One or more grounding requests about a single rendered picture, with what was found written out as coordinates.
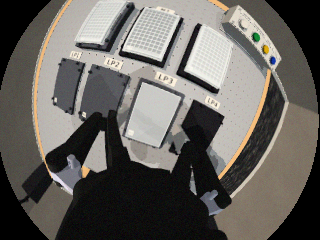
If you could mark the white button panel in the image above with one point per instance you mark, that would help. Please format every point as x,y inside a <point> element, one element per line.
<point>235,23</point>

